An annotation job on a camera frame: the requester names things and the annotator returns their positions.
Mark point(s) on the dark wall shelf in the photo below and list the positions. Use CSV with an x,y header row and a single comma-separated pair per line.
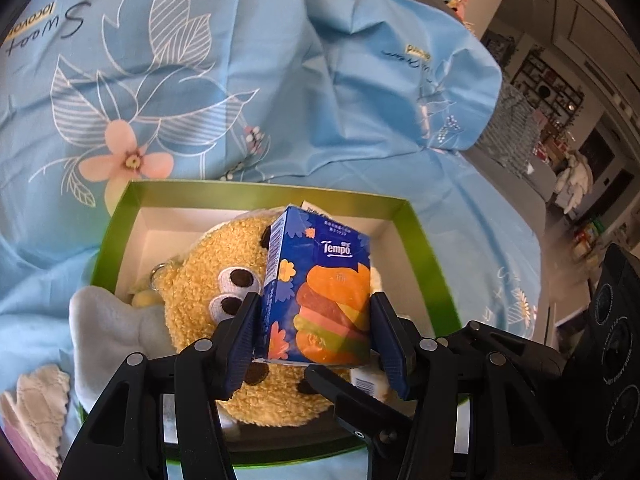
x,y
550,90

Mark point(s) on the blue orange tissue packet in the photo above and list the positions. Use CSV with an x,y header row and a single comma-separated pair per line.
x,y
320,285

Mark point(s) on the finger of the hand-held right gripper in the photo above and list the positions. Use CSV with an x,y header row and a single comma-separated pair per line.
x,y
510,347
360,400

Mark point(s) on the white scalloped cloth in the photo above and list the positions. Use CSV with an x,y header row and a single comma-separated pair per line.
x,y
35,395

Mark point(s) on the grey sofa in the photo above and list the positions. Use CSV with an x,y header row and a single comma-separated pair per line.
x,y
515,160

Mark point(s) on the light blue floral bed sheet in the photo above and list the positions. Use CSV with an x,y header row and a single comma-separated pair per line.
x,y
225,60

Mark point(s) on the green cardboard box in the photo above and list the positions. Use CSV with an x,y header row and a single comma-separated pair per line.
x,y
425,260

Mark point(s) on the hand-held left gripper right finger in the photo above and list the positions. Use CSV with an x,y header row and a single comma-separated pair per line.
x,y
387,355

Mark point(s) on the grey plush toy pink paws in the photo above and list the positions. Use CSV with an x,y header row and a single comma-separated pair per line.
x,y
115,330

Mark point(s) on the black box with circles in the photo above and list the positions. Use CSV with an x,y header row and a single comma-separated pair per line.
x,y
610,340

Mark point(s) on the yellow sponge green backing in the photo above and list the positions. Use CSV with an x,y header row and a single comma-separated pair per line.
x,y
146,299

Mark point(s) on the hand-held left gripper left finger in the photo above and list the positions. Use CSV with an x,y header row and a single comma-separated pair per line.
x,y
244,345

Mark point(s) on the yellow fuzzy plush toy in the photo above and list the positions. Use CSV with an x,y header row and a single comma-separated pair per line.
x,y
210,260

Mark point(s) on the white plush bear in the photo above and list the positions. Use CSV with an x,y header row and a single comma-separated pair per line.
x,y
575,180

